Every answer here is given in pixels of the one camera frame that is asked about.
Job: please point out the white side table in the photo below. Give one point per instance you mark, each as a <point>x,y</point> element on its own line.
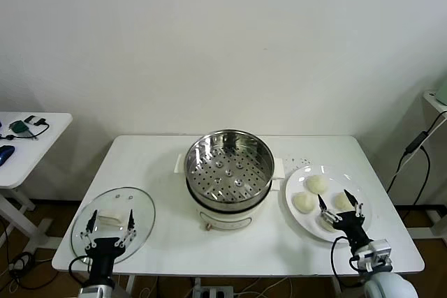
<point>35,158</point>

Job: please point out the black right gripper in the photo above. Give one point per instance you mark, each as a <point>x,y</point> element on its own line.
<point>352,228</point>

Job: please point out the green device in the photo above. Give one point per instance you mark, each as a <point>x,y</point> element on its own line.
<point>18,125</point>

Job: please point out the mint green appliance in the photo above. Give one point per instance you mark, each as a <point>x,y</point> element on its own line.
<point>443,92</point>

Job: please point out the white steamed baozi bun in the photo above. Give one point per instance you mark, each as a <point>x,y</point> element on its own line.
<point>341,201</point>
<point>317,184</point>
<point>303,202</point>
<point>327,227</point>

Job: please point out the white round plate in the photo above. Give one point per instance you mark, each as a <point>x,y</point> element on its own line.
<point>300,221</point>

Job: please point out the perforated stainless steamer basket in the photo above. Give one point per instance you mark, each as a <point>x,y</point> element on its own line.
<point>209,172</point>

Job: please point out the black and white adapter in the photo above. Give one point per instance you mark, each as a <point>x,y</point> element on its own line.
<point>33,119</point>

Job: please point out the blue device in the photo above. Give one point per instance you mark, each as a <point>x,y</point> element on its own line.
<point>5,154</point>

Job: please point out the white power strip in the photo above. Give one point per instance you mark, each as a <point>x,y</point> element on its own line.
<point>216,291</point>

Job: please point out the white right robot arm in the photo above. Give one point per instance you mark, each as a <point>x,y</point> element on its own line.
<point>387,285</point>

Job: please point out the white electric cooker pot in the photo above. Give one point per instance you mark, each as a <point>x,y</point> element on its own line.
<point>223,219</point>

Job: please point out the white stand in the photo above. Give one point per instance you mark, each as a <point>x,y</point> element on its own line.
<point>434,102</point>

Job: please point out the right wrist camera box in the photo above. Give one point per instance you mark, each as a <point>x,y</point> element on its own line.
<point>375,254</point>

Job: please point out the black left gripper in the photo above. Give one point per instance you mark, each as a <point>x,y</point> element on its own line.
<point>103,259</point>

